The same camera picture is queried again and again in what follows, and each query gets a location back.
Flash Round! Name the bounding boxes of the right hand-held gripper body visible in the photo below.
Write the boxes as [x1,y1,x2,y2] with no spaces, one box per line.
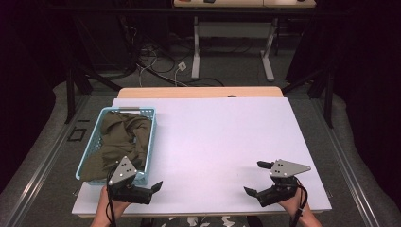
[256,159,312,208]

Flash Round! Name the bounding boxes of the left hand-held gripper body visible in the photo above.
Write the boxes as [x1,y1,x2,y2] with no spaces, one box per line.
[107,155,153,205]

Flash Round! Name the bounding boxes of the olive green pants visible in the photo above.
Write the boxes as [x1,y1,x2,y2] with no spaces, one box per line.
[79,111,152,183]

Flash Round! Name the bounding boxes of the light blue plastic basket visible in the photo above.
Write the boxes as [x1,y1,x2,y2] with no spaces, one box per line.
[75,106,158,186]

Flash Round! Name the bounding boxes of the person's right hand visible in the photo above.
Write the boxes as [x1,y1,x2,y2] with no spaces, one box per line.
[278,185,312,218]

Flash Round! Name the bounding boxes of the person's left hand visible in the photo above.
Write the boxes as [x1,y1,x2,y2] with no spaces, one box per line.
[95,185,131,219]

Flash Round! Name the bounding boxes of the person's camouflage clothing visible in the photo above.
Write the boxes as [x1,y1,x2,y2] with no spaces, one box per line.
[159,215,240,227]

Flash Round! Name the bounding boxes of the black metal stand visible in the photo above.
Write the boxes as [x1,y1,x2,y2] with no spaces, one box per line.
[64,60,123,125]
[282,67,335,129]

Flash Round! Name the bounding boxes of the black curtain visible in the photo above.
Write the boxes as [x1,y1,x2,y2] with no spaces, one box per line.
[285,0,401,211]
[0,0,75,193]

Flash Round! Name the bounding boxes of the white-legged wooden desk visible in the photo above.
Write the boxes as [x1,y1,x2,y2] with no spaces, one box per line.
[173,0,317,83]

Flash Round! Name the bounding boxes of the right hand-held gripper black cable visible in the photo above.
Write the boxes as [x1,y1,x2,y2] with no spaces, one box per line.
[288,178,309,227]

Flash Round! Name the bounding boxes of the hand-held gripper black cable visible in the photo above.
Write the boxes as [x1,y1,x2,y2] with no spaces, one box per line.
[105,171,117,227]
[288,178,309,227]

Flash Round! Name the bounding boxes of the left hand-held gripper black cable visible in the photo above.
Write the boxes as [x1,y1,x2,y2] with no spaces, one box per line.
[105,171,117,227]

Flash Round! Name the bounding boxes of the aluminium floor rail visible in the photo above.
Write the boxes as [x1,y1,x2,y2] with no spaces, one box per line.
[0,94,91,227]
[310,97,384,227]

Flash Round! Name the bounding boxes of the black floor cable tangle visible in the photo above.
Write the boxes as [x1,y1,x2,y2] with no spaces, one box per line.
[119,17,225,88]

